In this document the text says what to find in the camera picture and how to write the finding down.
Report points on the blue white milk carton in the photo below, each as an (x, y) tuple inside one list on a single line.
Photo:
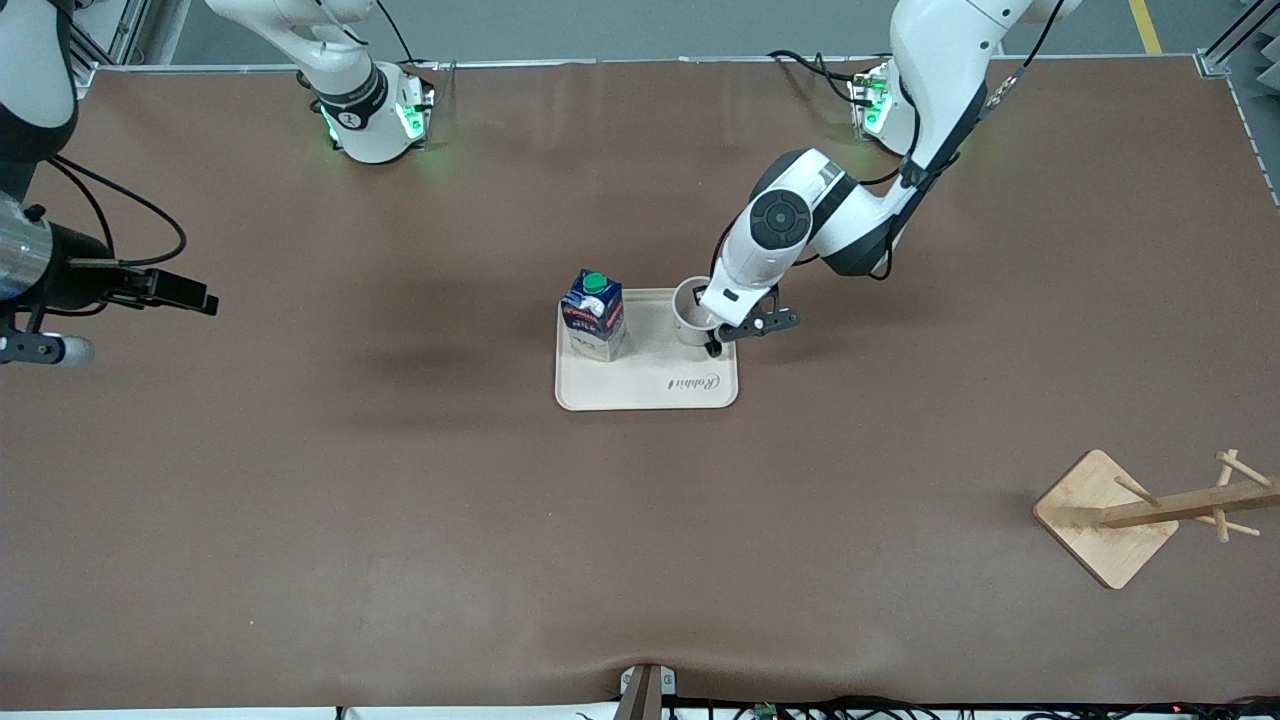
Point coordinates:
[(594, 315)]

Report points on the brown table cover mat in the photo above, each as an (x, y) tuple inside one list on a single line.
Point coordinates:
[(400, 500)]

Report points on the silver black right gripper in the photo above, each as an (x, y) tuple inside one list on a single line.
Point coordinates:
[(80, 272)]

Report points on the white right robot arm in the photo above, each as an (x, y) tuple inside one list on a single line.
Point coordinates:
[(365, 110)]

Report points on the aluminium frame profile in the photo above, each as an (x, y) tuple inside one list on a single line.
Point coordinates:
[(120, 30), (1225, 50)]

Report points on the metal table edge bracket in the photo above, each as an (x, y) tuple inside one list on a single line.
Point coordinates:
[(645, 690)]

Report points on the cream rectangular tray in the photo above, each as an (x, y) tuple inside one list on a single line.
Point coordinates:
[(650, 380)]

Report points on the wooden cup rack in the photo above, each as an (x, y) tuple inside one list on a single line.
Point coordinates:
[(1100, 530)]

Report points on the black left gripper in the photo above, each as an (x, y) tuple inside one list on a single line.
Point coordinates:
[(697, 294)]

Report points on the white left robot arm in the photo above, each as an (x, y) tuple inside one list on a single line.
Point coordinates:
[(790, 220)]

